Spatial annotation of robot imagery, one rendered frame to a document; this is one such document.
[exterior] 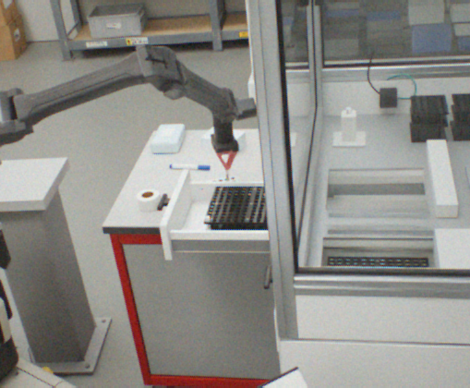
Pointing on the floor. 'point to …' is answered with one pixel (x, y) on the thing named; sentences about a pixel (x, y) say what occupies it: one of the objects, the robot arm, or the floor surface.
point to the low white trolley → (193, 283)
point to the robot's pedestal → (43, 264)
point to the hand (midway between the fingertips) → (226, 166)
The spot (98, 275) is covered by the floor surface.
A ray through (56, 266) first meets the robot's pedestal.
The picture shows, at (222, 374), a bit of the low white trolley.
